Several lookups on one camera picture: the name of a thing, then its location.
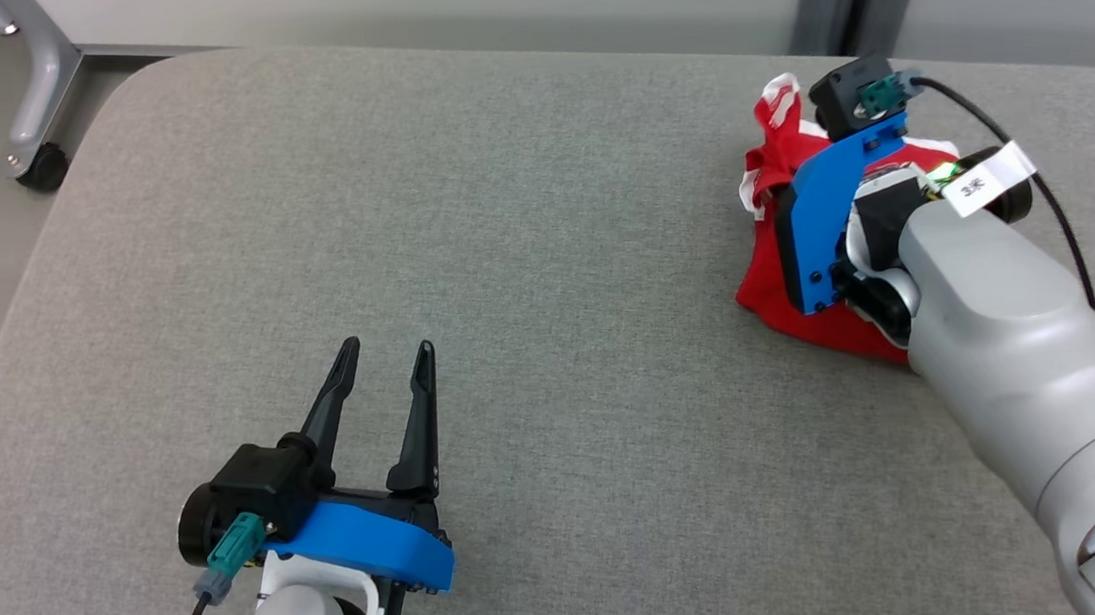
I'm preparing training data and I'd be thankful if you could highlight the grey cylindrical post cap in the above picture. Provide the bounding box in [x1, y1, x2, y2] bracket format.
[864, 0, 930, 62]
[786, 0, 857, 60]

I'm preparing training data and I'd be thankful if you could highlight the grey fabric sofa seat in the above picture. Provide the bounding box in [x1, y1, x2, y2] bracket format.
[0, 0, 1095, 615]

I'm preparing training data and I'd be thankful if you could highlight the white paper label tag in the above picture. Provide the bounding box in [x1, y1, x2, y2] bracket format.
[935, 137, 1042, 221]

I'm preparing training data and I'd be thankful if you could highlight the black caster wheel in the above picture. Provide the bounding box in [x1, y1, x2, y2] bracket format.
[13, 140, 74, 197]

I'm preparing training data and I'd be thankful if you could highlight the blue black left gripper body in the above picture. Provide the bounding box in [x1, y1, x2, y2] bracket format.
[263, 485, 462, 615]

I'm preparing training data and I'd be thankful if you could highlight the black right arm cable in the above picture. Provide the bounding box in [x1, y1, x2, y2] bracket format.
[858, 53, 1095, 332]

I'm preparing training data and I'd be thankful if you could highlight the grey metal cart leg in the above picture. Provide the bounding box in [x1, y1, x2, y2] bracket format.
[0, 0, 239, 182]

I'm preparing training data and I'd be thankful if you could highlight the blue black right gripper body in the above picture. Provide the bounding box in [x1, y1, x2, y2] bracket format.
[763, 111, 928, 319]

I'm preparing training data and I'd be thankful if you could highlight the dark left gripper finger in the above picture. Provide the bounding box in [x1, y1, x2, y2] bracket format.
[371, 339, 450, 502]
[289, 336, 373, 474]

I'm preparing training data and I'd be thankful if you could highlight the red Bulls basketball jersey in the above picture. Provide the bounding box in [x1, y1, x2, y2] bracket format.
[714, 57, 981, 382]

